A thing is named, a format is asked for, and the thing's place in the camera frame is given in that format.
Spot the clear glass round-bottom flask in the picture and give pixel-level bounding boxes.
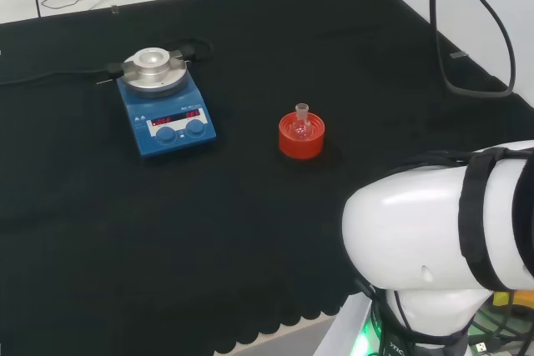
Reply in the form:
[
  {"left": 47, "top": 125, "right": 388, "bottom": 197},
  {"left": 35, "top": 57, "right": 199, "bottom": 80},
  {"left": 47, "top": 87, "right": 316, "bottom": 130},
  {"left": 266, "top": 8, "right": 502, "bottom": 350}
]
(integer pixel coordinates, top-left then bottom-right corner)
[{"left": 292, "top": 103, "right": 313, "bottom": 142}]

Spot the blue-base heater with steel block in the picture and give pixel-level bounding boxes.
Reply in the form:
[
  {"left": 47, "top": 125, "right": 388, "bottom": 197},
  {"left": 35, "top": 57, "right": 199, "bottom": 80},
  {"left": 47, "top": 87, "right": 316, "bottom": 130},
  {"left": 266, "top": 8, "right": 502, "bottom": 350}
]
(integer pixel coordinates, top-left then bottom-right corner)
[{"left": 96, "top": 45, "right": 218, "bottom": 162}]

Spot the black bench cloth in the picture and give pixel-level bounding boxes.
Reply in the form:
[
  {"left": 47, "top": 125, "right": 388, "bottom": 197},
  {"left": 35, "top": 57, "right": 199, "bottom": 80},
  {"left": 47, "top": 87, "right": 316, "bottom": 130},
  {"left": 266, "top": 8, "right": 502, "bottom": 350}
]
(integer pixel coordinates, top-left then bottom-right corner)
[{"left": 0, "top": 0, "right": 534, "bottom": 356}]

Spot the red plastic flask ring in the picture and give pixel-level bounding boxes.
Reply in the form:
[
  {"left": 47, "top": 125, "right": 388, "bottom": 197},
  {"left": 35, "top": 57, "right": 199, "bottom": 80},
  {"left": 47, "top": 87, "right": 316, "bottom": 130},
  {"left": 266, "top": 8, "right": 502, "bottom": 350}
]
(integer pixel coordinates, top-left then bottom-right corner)
[{"left": 278, "top": 110, "right": 326, "bottom": 161}]

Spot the black looped heater cable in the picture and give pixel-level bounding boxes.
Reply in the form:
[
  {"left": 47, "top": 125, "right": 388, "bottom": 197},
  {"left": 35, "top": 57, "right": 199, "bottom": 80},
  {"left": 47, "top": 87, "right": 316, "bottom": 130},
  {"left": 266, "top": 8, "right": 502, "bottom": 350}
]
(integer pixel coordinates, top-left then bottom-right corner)
[{"left": 169, "top": 38, "right": 215, "bottom": 63}]

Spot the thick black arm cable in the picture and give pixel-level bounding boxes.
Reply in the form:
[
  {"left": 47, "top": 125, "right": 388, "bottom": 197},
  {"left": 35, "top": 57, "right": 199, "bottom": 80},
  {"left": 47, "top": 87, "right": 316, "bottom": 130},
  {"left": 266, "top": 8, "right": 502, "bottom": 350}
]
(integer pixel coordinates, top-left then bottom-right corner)
[{"left": 429, "top": 0, "right": 518, "bottom": 101}]

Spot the black heater power cable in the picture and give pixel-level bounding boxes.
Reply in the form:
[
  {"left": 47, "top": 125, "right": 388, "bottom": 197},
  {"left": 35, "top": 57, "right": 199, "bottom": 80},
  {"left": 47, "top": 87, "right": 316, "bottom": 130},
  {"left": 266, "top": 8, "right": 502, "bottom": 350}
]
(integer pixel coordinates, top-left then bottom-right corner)
[{"left": 0, "top": 64, "right": 110, "bottom": 86}]

